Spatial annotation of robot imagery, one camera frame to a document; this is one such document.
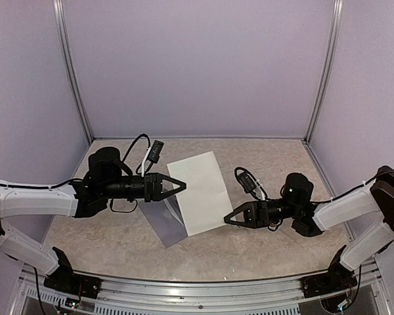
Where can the aluminium frame post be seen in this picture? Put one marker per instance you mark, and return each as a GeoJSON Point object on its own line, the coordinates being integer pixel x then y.
{"type": "Point", "coordinates": [332, 43]}
{"type": "Point", "coordinates": [63, 37]}

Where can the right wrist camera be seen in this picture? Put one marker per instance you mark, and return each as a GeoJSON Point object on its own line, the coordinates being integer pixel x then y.
{"type": "Point", "coordinates": [250, 184]}

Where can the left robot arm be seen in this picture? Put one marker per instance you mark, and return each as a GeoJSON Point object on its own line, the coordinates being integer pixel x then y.
{"type": "Point", "coordinates": [108, 178]}

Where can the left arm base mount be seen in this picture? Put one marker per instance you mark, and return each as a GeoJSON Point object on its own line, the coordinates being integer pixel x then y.
{"type": "Point", "coordinates": [65, 280]}

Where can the grey paper envelope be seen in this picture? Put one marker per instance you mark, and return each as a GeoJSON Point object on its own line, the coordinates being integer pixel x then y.
{"type": "Point", "coordinates": [166, 220]}

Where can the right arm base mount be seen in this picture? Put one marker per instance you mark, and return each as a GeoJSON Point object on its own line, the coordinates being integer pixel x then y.
{"type": "Point", "coordinates": [336, 278]}

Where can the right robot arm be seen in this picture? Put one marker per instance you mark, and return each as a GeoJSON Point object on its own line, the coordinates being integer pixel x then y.
{"type": "Point", "coordinates": [312, 218]}

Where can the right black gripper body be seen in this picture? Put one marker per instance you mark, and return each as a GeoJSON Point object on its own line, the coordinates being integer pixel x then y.
{"type": "Point", "coordinates": [264, 217]}

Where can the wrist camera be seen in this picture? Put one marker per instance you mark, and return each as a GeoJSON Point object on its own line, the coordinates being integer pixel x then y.
{"type": "Point", "coordinates": [150, 158]}
{"type": "Point", "coordinates": [250, 184]}

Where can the beige lined letter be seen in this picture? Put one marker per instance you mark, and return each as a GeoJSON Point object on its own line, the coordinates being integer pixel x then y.
{"type": "Point", "coordinates": [205, 201]}

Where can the right aluminium frame post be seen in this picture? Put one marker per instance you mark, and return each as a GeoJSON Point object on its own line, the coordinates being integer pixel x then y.
{"type": "Point", "coordinates": [332, 43]}

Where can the front aluminium rail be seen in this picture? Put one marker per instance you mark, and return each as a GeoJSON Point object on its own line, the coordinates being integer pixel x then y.
{"type": "Point", "coordinates": [285, 295]}

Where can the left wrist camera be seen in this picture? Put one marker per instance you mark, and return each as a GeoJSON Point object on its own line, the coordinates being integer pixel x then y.
{"type": "Point", "coordinates": [150, 158]}

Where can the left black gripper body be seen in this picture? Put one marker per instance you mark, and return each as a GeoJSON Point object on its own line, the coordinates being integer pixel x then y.
{"type": "Point", "coordinates": [150, 194]}

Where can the left aluminium frame post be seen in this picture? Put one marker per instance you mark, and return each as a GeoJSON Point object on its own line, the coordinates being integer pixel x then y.
{"type": "Point", "coordinates": [63, 37]}

